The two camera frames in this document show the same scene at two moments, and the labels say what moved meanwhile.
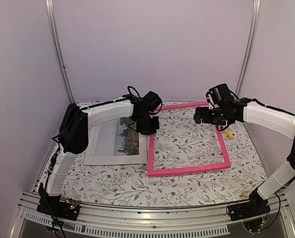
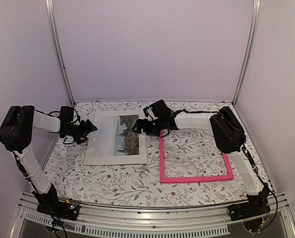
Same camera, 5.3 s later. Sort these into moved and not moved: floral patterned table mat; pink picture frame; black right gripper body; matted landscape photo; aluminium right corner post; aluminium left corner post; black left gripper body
Moved: black left gripper body; pink picture frame; black right gripper body
Not moved: floral patterned table mat; matted landscape photo; aluminium left corner post; aluminium right corner post
